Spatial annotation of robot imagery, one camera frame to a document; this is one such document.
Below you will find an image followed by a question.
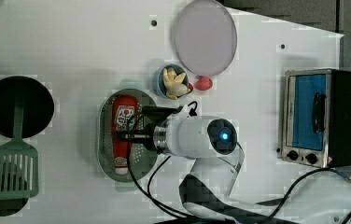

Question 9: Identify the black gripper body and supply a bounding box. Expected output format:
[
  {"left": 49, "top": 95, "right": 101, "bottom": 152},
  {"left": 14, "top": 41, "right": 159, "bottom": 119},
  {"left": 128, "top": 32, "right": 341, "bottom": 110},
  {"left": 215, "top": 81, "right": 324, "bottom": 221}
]
[{"left": 141, "top": 112, "right": 175, "bottom": 153}]

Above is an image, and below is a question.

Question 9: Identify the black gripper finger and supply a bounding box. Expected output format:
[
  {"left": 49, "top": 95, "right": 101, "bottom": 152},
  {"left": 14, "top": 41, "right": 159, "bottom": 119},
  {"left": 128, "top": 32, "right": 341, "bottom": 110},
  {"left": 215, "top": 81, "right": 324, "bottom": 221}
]
[
  {"left": 114, "top": 133, "right": 151, "bottom": 144},
  {"left": 142, "top": 105, "right": 178, "bottom": 114}
]

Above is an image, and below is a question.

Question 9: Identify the red plush ketchup bottle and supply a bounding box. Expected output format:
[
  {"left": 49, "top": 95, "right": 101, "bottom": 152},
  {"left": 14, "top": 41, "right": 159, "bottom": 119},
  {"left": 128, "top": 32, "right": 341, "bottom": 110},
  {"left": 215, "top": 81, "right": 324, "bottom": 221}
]
[{"left": 111, "top": 95, "right": 138, "bottom": 175}]

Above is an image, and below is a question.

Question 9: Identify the green oval strainer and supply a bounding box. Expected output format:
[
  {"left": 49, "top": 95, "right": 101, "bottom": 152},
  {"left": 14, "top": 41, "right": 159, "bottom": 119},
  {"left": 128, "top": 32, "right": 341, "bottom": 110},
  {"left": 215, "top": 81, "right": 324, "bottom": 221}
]
[{"left": 96, "top": 89, "right": 157, "bottom": 183}]

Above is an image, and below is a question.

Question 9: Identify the blue bowl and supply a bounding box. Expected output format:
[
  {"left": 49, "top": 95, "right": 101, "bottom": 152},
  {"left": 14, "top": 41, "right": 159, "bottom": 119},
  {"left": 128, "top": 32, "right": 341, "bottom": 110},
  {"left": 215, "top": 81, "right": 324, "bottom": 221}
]
[{"left": 154, "top": 64, "right": 189, "bottom": 99}]

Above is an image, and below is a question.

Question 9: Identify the peeled toy banana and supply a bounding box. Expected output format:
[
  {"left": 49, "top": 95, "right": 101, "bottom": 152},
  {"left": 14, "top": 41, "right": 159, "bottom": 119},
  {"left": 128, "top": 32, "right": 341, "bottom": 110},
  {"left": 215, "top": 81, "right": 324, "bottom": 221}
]
[{"left": 162, "top": 67, "right": 190, "bottom": 100}]

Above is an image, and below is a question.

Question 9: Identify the small red toy strawberry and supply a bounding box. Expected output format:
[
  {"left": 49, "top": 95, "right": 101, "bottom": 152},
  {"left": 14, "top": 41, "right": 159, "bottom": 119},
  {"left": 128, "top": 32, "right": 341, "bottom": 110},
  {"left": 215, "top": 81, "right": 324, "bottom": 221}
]
[{"left": 188, "top": 83, "right": 194, "bottom": 93}]

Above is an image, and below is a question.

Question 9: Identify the pink toy strawberry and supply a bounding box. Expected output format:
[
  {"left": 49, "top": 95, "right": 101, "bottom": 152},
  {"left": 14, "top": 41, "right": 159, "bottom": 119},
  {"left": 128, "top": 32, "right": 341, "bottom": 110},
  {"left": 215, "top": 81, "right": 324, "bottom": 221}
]
[{"left": 194, "top": 77, "right": 213, "bottom": 91}]

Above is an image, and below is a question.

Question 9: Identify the lavender round plate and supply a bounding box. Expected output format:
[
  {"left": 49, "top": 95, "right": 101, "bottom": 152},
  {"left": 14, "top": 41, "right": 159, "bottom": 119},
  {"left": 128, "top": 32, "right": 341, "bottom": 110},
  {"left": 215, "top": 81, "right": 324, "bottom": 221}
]
[{"left": 174, "top": 0, "right": 237, "bottom": 77}]

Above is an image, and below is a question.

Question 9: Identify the black frying pan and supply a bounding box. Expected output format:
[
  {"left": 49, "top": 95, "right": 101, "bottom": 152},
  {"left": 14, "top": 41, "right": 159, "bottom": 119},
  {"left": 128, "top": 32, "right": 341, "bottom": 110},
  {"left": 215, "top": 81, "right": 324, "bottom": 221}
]
[{"left": 0, "top": 76, "right": 54, "bottom": 138}]

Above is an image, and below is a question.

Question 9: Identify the green slotted spatula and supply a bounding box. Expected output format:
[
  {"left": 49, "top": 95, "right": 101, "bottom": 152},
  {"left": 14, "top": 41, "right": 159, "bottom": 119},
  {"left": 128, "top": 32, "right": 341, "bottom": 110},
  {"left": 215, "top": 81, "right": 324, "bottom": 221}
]
[{"left": 0, "top": 93, "right": 39, "bottom": 200}]

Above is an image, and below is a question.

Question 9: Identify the silver toaster oven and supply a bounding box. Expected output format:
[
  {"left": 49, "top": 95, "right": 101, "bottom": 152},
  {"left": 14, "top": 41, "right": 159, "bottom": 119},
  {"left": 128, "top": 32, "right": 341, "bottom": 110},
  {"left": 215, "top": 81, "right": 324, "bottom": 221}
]
[{"left": 281, "top": 69, "right": 351, "bottom": 168}]

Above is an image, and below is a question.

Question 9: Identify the black cable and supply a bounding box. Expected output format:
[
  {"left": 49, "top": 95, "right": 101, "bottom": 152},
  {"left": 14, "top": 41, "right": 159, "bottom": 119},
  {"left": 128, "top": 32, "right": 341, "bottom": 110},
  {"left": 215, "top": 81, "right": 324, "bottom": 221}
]
[{"left": 126, "top": 101, "right": 351, "bottom": 224}]

